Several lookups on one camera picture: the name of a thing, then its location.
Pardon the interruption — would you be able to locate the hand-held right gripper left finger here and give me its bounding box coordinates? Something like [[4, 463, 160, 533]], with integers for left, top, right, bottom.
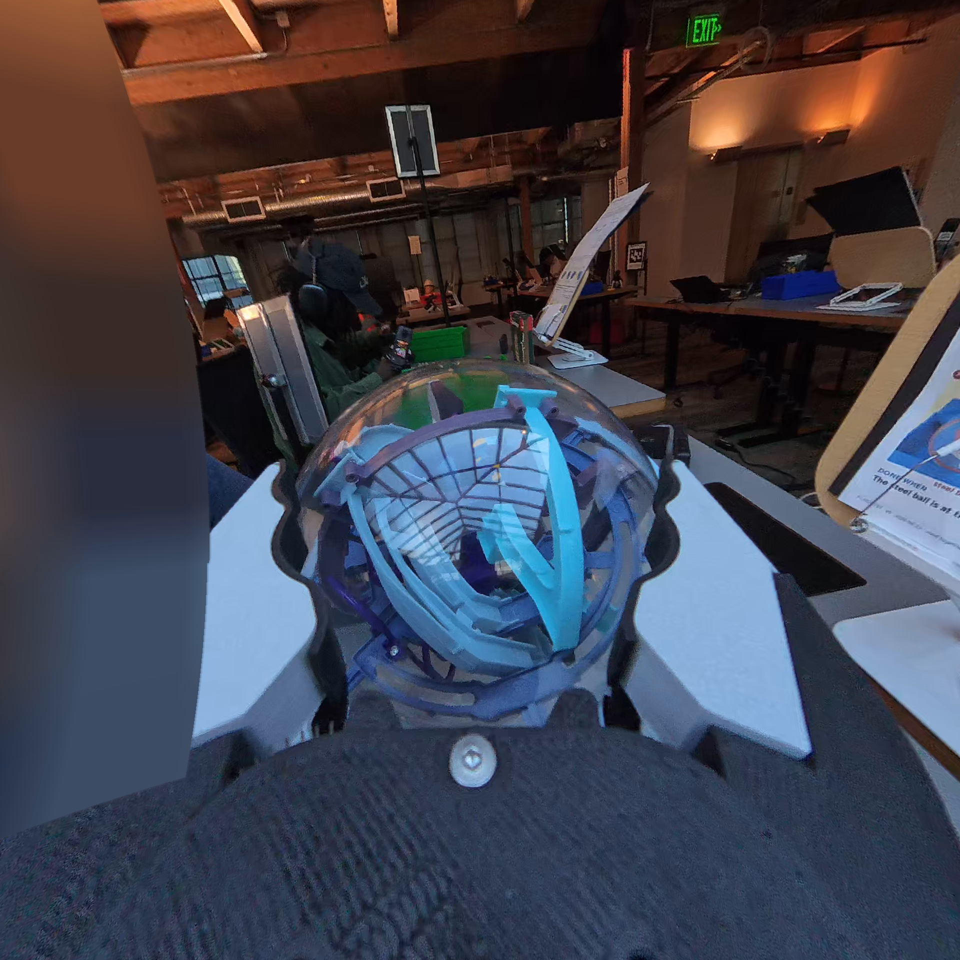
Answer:
[[191, 461, 350, 751]]

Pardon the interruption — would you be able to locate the long grey top table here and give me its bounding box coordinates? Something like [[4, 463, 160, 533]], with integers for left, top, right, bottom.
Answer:
[[625, 289, 921, 445]]

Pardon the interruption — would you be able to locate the black table mat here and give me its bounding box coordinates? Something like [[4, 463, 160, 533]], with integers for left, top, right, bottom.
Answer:
[[703, 482, 868, 598]]

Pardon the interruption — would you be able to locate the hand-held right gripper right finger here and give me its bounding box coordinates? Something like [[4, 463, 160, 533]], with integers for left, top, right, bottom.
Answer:
[[607, 459, 813, 760]]

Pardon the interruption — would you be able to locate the silver metal case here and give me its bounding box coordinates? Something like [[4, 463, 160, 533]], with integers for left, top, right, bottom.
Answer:
[[237, 295, 330, 449]]

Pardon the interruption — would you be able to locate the light panel on stand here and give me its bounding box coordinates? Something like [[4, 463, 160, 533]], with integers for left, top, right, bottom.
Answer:
[[384, 104, 453, 328]]

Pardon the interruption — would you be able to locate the blue plastic bin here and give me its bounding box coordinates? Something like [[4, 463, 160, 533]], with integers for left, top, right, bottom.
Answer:
[[760, 270, 842, 300]]

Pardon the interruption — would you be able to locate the wooden document stand with folder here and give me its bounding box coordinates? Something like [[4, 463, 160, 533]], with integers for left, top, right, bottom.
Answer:
[[806, 165, 939, 313]]

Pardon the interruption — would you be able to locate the clear maze ball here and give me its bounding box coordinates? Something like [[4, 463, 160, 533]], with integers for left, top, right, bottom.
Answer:
[[296, 358, 661, 729]]

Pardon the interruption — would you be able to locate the person's leg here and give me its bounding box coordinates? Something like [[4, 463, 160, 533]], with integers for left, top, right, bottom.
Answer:
[[207, 453, 254, 528]]

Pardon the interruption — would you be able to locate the wooden document stand with sheet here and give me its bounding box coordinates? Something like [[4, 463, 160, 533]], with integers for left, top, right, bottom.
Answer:
[[815, 255, 960, 601], [533, 182, 651, 369]]

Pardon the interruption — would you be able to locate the green plastic bin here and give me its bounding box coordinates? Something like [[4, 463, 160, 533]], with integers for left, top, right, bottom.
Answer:
[[408, 323, 473, 366]]

